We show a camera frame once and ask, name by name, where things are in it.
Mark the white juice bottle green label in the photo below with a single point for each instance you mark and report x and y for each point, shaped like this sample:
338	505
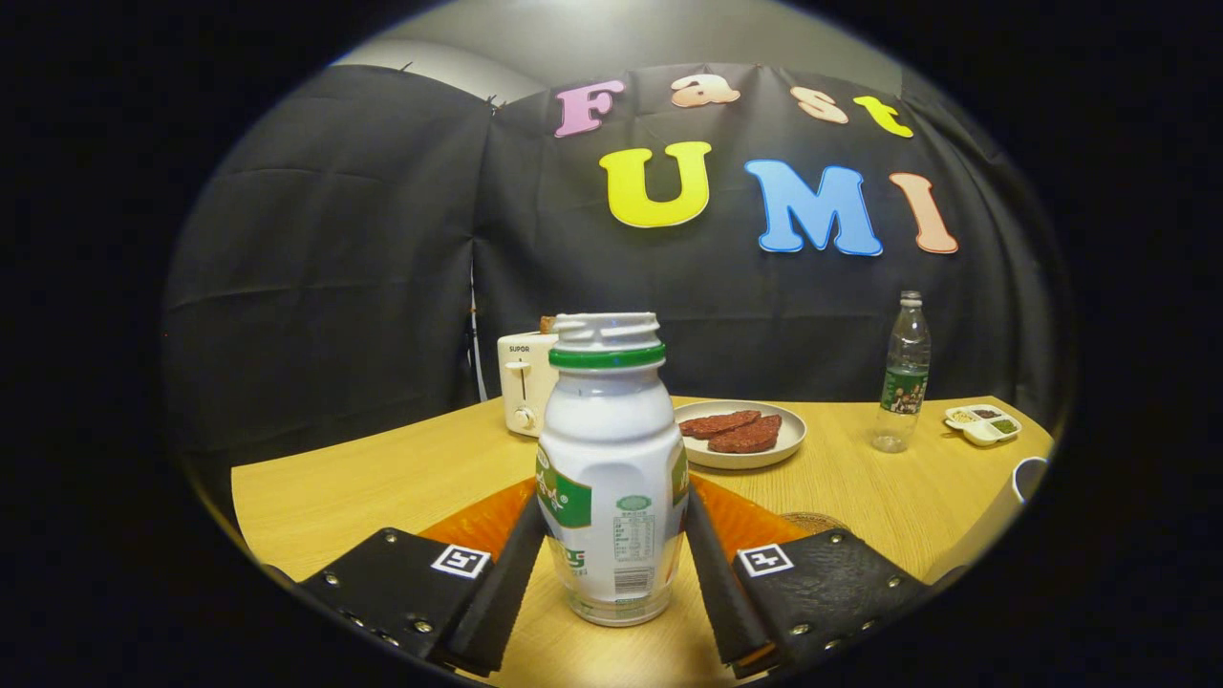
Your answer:
611	440

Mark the red meat patty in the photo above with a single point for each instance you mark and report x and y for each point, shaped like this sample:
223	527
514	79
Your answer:
712	423
750	440

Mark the cream toaster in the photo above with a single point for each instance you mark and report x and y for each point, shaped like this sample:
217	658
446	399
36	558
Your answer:
521	382

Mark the clear plastic water bottle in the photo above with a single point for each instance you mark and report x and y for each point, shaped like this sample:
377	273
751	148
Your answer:
903	382

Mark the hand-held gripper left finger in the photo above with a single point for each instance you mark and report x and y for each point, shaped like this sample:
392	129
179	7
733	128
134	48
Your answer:
502	592

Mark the black backdrop cloth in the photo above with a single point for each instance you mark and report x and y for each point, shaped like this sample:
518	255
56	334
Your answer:
334	239

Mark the wooden table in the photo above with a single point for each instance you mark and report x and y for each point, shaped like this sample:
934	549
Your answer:
382	478

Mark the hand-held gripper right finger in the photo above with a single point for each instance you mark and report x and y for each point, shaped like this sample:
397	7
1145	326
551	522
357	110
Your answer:
718	592

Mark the beige round plate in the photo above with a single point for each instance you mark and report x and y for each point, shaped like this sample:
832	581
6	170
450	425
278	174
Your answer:
788	435

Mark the round cork coaster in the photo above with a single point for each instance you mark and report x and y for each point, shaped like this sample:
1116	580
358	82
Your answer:
822	522

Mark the white divided snack tray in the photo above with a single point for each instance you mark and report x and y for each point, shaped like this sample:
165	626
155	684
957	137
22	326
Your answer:
984	432

